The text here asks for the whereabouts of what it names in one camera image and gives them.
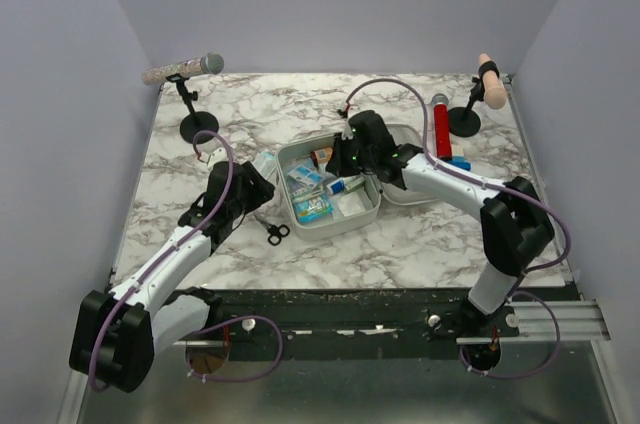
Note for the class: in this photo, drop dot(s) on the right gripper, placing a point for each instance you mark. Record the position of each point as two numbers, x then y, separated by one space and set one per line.
336 165

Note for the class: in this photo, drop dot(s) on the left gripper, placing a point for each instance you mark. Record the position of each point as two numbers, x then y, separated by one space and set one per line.
261 190

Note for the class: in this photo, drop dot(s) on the green medicine box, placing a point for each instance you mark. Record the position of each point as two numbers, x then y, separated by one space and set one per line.
350 184

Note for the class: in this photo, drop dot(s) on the amber medicine bottle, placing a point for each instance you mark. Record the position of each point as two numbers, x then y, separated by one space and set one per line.
321 156

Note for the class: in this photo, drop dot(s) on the blue white wipes packet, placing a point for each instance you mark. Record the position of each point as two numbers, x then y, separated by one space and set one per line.
305 176

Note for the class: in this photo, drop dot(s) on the white gauze pad pack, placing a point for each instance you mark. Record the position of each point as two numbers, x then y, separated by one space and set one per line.
352 204

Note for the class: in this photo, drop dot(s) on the cotton swab bag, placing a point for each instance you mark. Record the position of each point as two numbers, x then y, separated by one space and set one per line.
313 209

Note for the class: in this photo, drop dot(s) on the grey medicine kit case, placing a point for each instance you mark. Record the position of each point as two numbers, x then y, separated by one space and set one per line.
298 153

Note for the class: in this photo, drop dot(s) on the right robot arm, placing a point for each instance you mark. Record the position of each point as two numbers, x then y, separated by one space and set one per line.
515 229

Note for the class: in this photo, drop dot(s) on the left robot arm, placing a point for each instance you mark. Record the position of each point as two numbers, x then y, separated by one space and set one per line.
119 332

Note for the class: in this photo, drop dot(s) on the red toy microphone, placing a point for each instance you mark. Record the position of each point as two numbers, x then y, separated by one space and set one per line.
443 146

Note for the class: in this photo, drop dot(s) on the left black mic stand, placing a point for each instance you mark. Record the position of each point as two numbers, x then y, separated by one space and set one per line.
197 126

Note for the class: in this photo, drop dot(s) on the black mic stand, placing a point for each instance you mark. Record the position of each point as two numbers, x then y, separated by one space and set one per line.
197 126
464 122

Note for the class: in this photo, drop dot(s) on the blue toy brick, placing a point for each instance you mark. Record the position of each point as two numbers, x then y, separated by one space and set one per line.
460 162

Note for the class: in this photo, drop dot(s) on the right black mic stand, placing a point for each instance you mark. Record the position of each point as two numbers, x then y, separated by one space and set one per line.
464 122

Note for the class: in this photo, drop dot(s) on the glitter microphone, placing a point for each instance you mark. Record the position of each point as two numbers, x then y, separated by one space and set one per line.
211 63

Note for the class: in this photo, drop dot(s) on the beige wooden microphone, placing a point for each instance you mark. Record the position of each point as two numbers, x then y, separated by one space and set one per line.
495 95

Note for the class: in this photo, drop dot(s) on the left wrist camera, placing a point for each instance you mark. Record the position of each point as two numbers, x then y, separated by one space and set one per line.
211 158

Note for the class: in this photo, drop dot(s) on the black handled scissors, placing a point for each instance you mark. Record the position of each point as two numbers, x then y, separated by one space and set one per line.
276 233

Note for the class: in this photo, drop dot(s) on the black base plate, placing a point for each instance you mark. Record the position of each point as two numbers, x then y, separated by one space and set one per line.
365 324

